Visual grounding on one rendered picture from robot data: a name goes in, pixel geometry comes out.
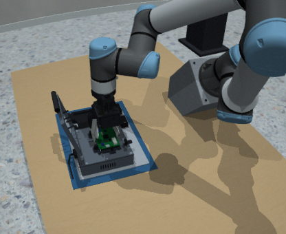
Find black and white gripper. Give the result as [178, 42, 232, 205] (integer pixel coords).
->
[87, 89, 120, 142]

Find green circuit board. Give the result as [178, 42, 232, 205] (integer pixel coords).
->
[96, 127, 120, 149]

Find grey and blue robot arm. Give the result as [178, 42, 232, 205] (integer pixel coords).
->
[89, 0, 286, 124]

